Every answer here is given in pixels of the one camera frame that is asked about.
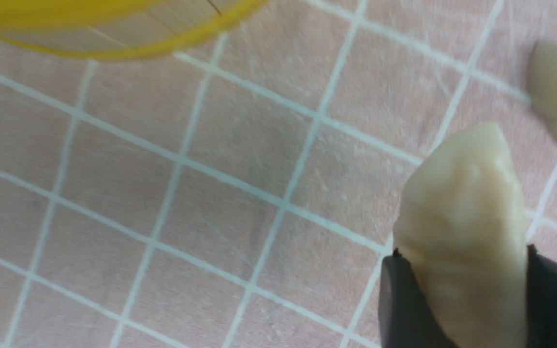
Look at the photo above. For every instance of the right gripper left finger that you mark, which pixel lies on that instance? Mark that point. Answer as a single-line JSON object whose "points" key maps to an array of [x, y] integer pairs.
{"points": [[405, 319]]}

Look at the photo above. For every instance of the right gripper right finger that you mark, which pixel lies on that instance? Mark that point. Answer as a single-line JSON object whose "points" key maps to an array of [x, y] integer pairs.
{"points": [[542, 300]]}

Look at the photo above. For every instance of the pale dumpling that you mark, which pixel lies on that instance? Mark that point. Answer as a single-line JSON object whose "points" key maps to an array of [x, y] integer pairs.
{"points": [[462, 226]]}

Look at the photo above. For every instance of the bamboo steamer tray yellow rim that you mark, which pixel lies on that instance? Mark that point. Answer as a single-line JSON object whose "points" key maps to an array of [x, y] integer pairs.
{"points": [[115, 30]]}

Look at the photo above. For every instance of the pink checkered tablecloth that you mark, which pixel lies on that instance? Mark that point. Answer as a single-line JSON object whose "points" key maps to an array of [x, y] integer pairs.
{"points": [[241, 194]]}

